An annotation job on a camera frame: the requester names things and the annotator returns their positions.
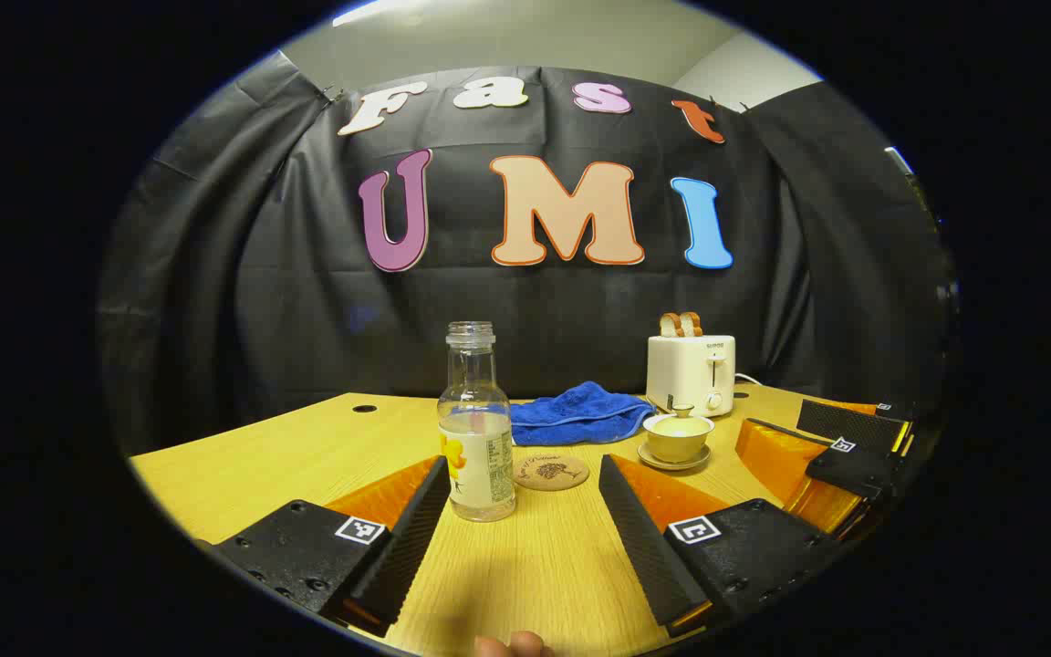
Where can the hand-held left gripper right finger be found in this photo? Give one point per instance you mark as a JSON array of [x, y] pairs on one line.
[[639, 538]]

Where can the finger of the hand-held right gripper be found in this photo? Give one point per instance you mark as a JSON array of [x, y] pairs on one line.
[[854, 470], [849, 424]]

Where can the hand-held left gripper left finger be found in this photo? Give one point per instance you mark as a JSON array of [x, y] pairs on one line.
[[411, 538]]

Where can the cream teacup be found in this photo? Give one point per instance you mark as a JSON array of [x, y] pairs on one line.
[[676, 447]]

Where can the clear glass water bottle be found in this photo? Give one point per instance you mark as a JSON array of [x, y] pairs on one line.
[[475, 456]]

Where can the round cork coaster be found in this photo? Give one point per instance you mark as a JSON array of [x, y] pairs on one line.
[[555, 473]]

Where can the cream teacup lid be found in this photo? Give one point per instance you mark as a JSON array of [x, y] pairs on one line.
[[681, 425]]

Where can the cream saucer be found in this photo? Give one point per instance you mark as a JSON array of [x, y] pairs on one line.
[[671, 465]]

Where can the blue towel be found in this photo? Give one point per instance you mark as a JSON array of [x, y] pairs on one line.
[[580, 415]]

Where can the white toaster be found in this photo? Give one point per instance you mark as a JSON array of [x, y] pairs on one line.
[[685, 374]]

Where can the toast bread slice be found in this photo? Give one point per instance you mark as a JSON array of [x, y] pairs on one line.
[[670, 325], [691, 324]]

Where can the black backdrop cloth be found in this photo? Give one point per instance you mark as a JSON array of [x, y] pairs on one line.
[[306, 319]]

